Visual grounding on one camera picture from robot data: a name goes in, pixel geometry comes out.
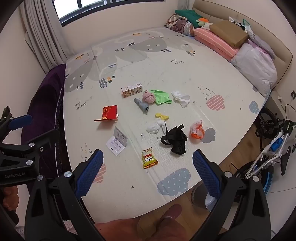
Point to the green cloth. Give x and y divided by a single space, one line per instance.
163 97

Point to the red gift box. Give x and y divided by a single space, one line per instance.
108 113

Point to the pink drink carton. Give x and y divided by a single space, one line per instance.
131 90

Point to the white lavender pillow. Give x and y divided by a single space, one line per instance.
256 64

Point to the pink striped pillow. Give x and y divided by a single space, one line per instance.
215 42

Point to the green folded blanket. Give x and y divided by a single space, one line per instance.
187 15

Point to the striped patterned quilt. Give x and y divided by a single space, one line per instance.
180 25

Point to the white leaflet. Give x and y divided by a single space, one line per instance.
116 141

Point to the brown cushion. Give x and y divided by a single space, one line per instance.
229 32

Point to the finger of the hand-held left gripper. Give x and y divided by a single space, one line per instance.
20 122
44 136

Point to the purple blanket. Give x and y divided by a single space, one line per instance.
46 104

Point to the white shopping bag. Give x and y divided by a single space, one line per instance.
238 22

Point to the grey pleated curtain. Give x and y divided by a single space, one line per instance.
41 30

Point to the white blue bicycle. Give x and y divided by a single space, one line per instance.
272 153

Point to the pink cloth ball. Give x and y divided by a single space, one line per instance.
148 97

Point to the orange plastic bag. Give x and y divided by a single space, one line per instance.
197 131

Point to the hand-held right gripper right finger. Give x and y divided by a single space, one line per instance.
205 176

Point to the white tissue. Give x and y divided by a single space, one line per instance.
181 98
155 127

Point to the black cloth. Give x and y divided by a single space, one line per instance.
175 140

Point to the lilac cloth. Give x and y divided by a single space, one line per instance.
261 42

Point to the person's left hand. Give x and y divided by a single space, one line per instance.
9 197

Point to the bed with patterned mat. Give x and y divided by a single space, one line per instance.
138 60

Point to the yellow wrapper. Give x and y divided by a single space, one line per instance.
161 116

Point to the yellow snack packet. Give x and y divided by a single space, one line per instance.
149 158

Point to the black framed window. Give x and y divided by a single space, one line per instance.
92 7

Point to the wall socket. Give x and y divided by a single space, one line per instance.
293 94

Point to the grey sock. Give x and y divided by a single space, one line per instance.
142 106

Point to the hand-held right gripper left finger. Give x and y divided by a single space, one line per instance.
92 173

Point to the blue water bottle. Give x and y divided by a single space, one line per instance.
277 143

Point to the person's right hand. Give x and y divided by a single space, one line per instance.
138 229

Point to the beige upholstered bed frame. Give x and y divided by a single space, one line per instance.
277 34

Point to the green orange stuffed toy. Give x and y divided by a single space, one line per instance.
203 23

